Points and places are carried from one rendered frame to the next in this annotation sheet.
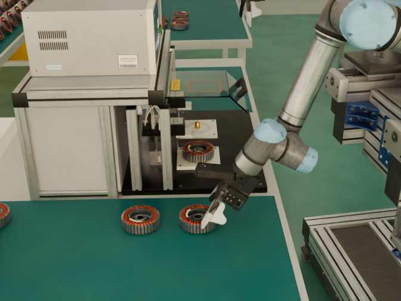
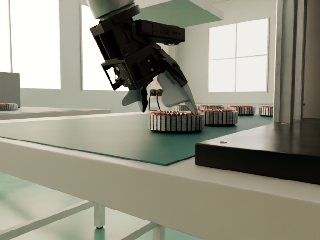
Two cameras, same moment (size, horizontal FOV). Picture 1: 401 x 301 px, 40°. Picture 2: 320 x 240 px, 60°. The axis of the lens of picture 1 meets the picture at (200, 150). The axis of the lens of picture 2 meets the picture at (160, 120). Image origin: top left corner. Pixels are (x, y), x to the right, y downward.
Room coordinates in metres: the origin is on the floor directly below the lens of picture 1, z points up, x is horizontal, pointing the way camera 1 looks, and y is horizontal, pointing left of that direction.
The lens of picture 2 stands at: (1.66, -0.45, 0.81)
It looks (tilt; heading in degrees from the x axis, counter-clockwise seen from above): 4 degrees down; 127
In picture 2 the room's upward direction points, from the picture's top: straight up
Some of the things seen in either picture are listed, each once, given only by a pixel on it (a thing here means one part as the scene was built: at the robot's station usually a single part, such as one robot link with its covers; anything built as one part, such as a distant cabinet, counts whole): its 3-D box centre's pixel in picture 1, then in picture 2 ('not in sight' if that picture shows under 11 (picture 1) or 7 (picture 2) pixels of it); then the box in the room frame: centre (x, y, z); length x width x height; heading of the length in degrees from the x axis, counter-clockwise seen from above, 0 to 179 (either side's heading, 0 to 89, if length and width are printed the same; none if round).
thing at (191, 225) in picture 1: (198, 218); (175, 121); (1.36, 0.01, 0.77); 0.11 x 0.11 x 0.04
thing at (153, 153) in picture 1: (157, 153); not in sight; (1.72, 0.15, 0.80); 0.08 x 0.05 x 0.06; 1
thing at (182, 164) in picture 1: (198, 157); not in sight; (1.72, 0.01, 0.78); 0.15 x 0.15 x 0.01; 1
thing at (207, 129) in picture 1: (197, 128); not in sight; (1.97, 0.01, 0.78); 0.15 x 0.15 x 0.01; 1
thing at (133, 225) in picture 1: (140, 219); (214, 116); (1.36, 0.18, 0.77); 0.11 x 0.11 x 0.04
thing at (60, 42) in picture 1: (100, 25); not in sight; (1.86, 0.33, 1.22); 0.44 x 0.39 x 0.20; 1
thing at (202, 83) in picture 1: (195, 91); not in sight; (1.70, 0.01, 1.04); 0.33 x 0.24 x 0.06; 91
